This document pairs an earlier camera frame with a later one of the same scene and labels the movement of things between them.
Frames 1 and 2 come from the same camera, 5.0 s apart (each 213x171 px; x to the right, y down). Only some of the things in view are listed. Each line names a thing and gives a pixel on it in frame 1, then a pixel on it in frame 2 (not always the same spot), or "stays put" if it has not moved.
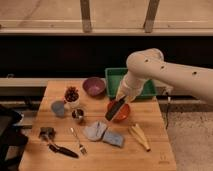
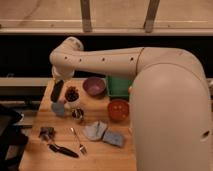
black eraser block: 113,110 -> 57,88
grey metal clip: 47,132 stays put
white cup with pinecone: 72,97 stays put
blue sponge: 113,138 stays put
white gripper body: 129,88 -> 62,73
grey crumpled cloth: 95,130 stays put
